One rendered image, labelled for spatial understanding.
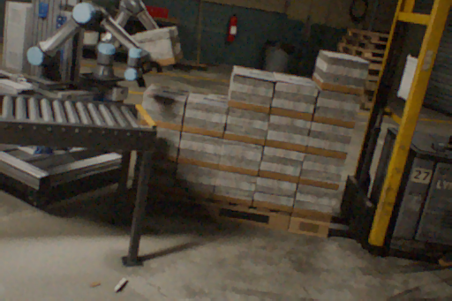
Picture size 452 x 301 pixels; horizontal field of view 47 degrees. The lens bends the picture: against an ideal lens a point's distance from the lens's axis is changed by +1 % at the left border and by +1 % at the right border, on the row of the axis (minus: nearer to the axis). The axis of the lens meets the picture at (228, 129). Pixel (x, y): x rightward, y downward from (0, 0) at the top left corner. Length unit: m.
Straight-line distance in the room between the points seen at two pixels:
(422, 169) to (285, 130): 0.94
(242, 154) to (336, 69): 0.86
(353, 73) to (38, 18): 2.18
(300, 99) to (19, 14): 2.01
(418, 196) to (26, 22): 2.92
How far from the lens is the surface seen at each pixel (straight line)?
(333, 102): 3.59
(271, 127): 3.58
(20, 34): 3.97
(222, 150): 3.61
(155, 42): 3.49
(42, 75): 3.58
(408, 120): 3.54
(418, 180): 3.73
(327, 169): 3.71
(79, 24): 3.30
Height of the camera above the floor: 1.58
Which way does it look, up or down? 15 degrees down
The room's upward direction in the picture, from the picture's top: 10 degrees clockwise
